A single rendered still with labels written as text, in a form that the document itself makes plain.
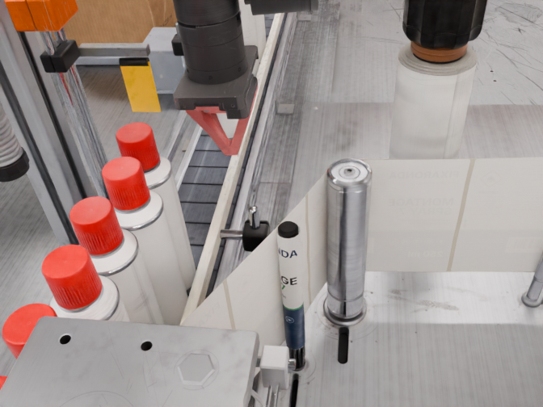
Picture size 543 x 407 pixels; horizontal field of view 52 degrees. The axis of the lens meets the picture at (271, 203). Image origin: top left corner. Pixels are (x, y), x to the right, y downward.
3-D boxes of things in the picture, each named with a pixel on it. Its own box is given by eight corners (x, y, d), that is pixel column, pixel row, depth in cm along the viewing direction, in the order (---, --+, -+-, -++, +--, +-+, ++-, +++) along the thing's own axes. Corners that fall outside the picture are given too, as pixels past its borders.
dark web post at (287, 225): (305, 372, 53) (298, 235, 41) (287, 371, 53) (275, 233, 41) (306, 357, 54) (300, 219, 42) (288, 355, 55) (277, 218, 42)
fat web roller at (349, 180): (366, 329, 56) (377, 189, 44) (322, 325, 57) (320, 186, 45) (366, 293, 60) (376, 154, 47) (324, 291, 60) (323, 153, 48)
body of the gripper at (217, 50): (259, 61, 57) (252, -11, 53) (245, 115, 50) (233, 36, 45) (199, 63, 58) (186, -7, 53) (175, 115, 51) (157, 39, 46)
